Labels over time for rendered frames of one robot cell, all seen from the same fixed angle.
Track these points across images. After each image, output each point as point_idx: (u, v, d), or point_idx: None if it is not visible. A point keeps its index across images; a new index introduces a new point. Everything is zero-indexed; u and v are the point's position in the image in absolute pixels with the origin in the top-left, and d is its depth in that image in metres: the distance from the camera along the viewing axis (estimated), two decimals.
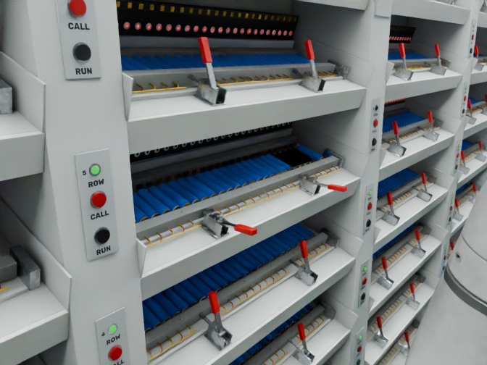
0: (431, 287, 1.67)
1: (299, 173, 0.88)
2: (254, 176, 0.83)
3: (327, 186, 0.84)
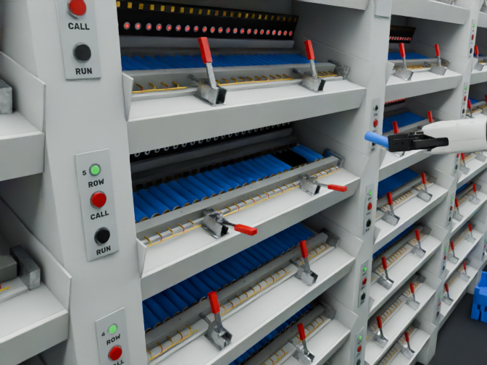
0: (431, 287, 1.67)
1: (299, 173, 0.88)
2: (254, 176, 0.83)
3: (327, 186, 0.84)
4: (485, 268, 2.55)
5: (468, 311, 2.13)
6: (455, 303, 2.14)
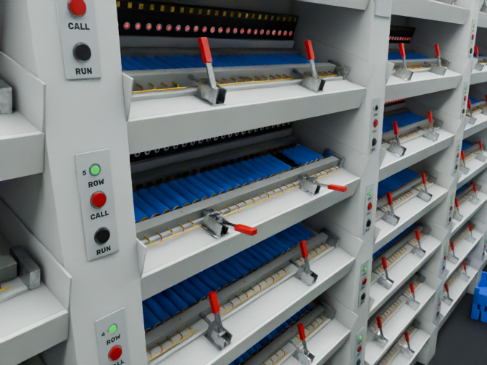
0: (431, 287, 1.67)
1: (299, 173, 0.88)
2: (254, 176, 0.83)
3: (327, 186, 0.84)
4: (485, 268, 2.55)
5: (468, 311, 2.13)
6: (455, 303, 2.14)
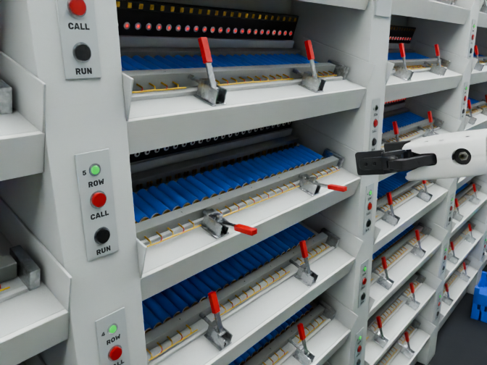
0: (431, 287, 1.67)
1: (299, 173, 0.88)
2: (254, 176, 0.83)
3: (327, 186, 0.84)
4: (485, 268, 2.55)
5: (468, 311, 2.13)
6: (455, 303, 2.14)
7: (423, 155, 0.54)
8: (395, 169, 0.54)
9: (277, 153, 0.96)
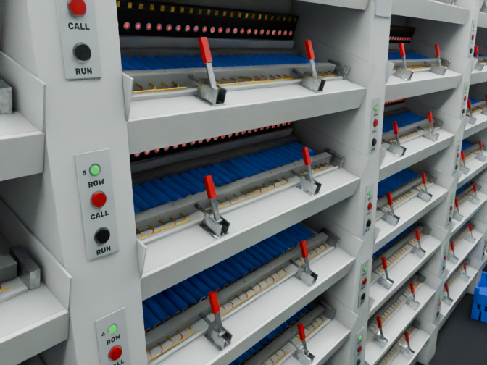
0: (431, 287, 1.67)
1: (291, 169, 0.89)
2: (248, 172, 0.84)
3: (306, 166, 0.86)
4: (485, 268, 2.55)
5: (468, 311, 2.13)
6: (455, 303, 2.14)
7: None
8: None
9: (272, 150, 0.97)
